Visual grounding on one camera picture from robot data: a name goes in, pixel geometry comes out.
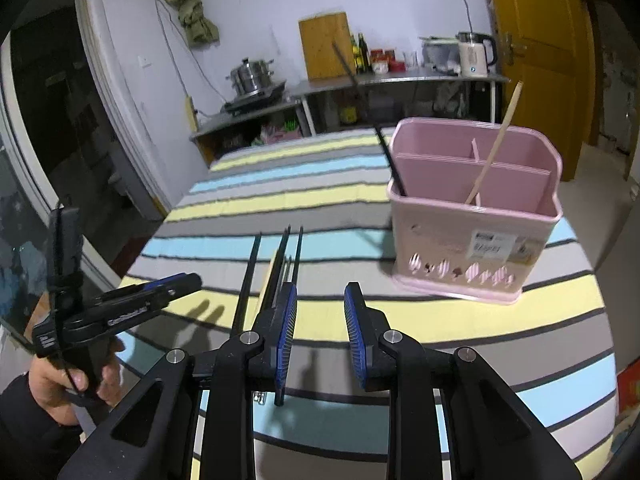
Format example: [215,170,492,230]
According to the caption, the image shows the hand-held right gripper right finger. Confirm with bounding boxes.
[343,282,583,480]

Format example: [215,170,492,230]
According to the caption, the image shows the yellow wooden door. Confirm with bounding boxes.
[480,0,596,183]

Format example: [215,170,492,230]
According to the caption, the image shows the low metal table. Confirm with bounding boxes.
[189,97,307,163]

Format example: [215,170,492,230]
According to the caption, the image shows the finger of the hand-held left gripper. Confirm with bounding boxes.
[118,273,198,293]
[145,276,202,311]

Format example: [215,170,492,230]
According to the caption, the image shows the black chopstick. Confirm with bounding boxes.
[331,41,408,197]
[231,232,263,335]
[262,225,292,311]
[274,226,305,407]

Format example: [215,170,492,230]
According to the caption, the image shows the steel counter table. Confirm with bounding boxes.
[290,67,511,136]

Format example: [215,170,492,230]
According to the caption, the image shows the striped bed sheet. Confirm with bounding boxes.
[117,127,618,480]

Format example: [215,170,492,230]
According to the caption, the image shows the wooden cutting board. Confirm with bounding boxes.
[298,11,356,81]

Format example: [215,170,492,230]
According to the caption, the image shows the pink plastic utensil holder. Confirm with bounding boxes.
[386,117,564,306]

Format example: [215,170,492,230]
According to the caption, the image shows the white electric kettle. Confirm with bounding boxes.
[456,31,498,78]

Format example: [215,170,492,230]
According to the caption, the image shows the white door frame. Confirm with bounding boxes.
[75,0,171,221]

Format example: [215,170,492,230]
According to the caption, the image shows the stainless steel steamer pot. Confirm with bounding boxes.
[226,57,278,97]

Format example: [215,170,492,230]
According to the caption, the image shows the red box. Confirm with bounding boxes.
[617,360,640,411]

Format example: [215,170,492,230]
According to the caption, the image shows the green hanging cloth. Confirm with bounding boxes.
[154,0,221,46]

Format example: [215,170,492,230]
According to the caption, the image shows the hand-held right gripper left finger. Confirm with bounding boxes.
[57,282,298,480]

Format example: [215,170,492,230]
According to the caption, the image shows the person's left forearm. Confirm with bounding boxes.
[0,372,86,480]

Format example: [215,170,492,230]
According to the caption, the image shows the wooden chopstick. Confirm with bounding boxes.
[464,81,524,206]

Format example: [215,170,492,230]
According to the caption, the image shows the black induction cooker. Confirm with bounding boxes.
[220,80,288,113]

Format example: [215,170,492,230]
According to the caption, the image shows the person's left hand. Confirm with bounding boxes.
[27,337,126,426]

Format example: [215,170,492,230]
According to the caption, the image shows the red lidded jar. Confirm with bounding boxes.
[370,49,406,73]

